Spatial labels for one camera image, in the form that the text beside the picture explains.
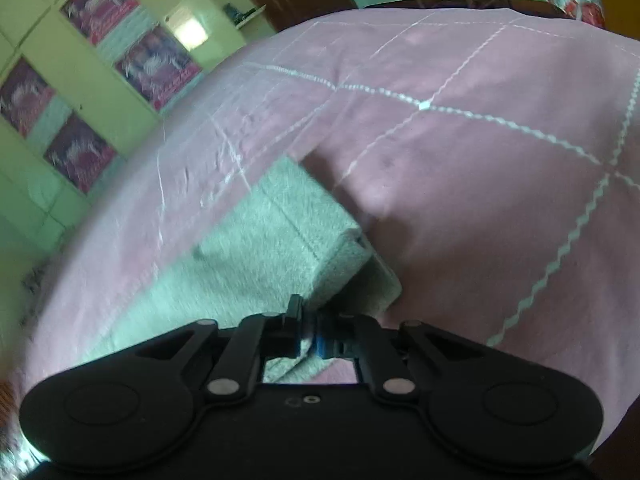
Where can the green towel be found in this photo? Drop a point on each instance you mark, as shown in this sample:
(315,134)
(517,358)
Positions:
(260,250)

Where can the red and blue printed cloth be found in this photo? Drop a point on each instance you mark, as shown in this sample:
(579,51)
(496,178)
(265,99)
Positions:
(577,2)

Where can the cream wardrobe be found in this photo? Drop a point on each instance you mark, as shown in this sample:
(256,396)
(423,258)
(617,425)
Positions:
(75,75)

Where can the pink checked bedspread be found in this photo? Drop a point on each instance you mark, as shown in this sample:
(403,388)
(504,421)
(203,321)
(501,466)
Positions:
(475,185)

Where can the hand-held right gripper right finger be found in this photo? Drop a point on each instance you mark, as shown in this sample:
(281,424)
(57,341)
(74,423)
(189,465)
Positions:
(326,344)

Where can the pink printed wardrobe panel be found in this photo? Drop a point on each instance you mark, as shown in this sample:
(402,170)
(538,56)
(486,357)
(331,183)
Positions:
(25,97)
(100,5)
(157,67)
(80,152)

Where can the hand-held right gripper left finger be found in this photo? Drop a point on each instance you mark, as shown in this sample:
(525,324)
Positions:
(298,346)

